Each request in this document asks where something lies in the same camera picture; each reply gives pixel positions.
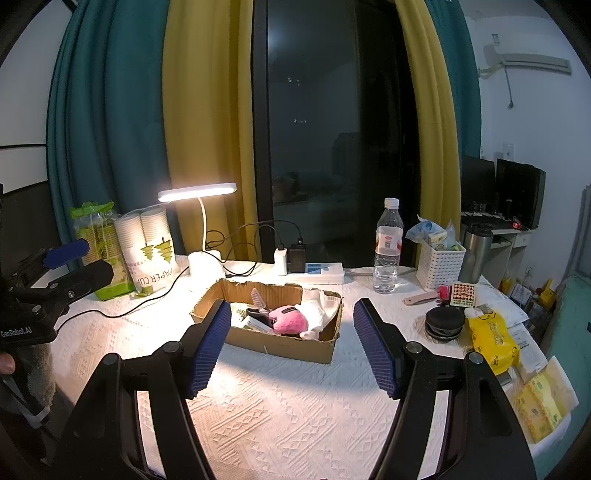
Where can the white charger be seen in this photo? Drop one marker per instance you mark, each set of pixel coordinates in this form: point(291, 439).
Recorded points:
point(281, 261)

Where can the clear water bottle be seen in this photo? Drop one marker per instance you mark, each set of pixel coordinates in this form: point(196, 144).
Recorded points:
point(387, 258)

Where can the dark glass window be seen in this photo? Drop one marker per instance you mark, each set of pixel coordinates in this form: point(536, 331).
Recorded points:
point(323, 115)

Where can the yellow snack packet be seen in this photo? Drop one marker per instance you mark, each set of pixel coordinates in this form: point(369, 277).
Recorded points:
point(491, 339)

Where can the cardboard box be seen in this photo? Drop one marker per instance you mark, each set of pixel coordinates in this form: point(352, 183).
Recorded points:
point(277, 344)

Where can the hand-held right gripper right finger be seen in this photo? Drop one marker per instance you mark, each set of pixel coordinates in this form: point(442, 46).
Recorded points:
point(376, 350)

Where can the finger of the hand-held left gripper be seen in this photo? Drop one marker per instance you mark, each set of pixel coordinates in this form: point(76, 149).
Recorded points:
point(92, 277)
point(67, 253)

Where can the yellow tissue pack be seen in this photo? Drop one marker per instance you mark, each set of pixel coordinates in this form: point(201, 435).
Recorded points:
point(538, 406)

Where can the red checkered box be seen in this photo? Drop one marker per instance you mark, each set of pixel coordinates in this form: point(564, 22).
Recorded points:
point(465, 294)

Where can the beige folding knife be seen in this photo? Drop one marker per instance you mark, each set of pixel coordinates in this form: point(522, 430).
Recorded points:
point(420, 299)

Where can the small red box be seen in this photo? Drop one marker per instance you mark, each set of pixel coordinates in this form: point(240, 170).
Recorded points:
point(444, 294)

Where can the green wrapped pack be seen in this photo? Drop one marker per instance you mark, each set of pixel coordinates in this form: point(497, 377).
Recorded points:
point(99, 235)

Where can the black charger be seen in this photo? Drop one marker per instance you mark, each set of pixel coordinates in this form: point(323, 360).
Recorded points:
point(297, 258)

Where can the grey feather toy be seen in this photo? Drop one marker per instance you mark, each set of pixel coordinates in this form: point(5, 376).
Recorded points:
point(259, 300)

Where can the yellow curtain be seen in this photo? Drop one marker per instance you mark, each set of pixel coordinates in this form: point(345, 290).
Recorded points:
point(434, 138)
point(207, 115)

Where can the white wall socket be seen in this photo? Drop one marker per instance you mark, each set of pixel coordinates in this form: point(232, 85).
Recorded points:
point(508, 151)

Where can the white plastic basket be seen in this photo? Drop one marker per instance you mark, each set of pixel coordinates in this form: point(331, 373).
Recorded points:
point(441, 267)

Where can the white power strip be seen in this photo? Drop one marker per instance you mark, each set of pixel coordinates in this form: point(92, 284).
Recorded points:
point(323, 272)

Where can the white embossed tablecloth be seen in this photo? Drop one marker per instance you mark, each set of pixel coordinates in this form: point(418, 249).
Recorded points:
point(286, 406)

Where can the white towel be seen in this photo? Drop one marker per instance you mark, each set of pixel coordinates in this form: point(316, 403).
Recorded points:
point(318, 314)

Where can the white side desk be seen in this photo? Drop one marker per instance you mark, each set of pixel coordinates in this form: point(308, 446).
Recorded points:
point(508, 240)

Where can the white flat packet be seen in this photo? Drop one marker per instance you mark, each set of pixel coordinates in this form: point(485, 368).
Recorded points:
point(531, 350)

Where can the pink plush toy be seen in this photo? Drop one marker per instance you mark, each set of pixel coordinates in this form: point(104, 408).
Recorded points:
point(288, 321)

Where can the paper cup pack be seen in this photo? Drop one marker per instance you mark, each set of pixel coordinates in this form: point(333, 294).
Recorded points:
point(152, 258)

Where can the light blue snack packet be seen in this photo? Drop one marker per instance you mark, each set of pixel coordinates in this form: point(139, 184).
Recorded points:
point(455, 237)

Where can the black monitor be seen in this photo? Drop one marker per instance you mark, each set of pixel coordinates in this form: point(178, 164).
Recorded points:
point(478, 184)
point(519, 194)

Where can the steel thermos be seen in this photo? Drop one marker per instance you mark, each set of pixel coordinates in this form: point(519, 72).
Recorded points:
point(475, 258)

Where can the white air conditioner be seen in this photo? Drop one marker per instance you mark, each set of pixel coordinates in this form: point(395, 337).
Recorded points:
point(531, 62)

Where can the black round pouch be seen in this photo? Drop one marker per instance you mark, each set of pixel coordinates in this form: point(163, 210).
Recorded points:
point(443, 321)

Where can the person's left hand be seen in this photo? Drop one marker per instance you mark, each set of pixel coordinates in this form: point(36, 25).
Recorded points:
point(6, 364)

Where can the blue plastic bag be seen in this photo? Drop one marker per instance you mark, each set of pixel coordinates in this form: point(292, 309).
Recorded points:
point(422, 230)

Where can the white paper sheets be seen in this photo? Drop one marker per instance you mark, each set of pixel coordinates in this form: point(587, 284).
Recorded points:
point(508, 309)

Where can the teal curtain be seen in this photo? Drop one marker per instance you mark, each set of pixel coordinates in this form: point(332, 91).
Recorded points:
point(464, 69)
point(106, 115)

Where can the white desk lamp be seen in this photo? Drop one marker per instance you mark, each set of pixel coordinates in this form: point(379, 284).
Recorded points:
point(198, 191)

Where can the pale yellow small box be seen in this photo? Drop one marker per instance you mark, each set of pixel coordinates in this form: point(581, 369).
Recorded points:
point(437, 240)

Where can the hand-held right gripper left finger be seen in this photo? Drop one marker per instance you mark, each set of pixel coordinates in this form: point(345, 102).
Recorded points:
point(207, 350)

